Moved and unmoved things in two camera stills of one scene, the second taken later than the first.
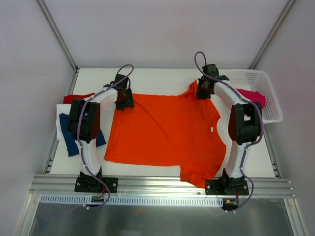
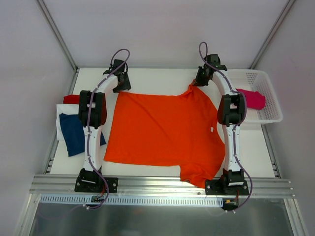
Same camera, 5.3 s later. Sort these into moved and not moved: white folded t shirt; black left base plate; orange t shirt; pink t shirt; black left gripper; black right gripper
Moved: black right gripper; black left gripper
Not moved: pink t shirt; white folded t shirt; orange t shirt; black left base plate
